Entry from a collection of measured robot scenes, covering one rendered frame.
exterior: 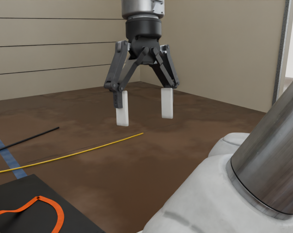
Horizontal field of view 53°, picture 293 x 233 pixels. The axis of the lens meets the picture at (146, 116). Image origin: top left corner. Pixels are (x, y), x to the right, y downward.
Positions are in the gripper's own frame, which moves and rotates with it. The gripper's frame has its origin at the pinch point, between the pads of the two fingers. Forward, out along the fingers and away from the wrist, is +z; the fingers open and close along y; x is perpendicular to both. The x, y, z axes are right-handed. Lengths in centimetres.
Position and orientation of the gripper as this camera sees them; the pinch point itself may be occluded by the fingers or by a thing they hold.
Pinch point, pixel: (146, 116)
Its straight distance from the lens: 63.8
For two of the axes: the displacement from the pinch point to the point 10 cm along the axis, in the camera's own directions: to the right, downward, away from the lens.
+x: -7.0, -0.6, 7.1
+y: 7.1, -1.0, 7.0
